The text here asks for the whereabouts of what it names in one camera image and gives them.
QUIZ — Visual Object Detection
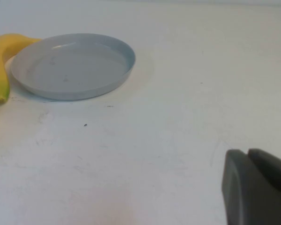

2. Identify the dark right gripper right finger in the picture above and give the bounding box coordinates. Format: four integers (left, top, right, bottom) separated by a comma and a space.
247, 148, 281, 200

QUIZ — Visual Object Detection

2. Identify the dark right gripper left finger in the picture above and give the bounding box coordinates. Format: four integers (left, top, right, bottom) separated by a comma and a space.
221, 149, 281, 225

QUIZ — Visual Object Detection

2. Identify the grey round plate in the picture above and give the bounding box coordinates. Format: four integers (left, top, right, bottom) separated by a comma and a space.
10, 33, 136, 101

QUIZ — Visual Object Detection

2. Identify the yellow banana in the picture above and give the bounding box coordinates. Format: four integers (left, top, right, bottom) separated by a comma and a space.
0, 33, 42, 104

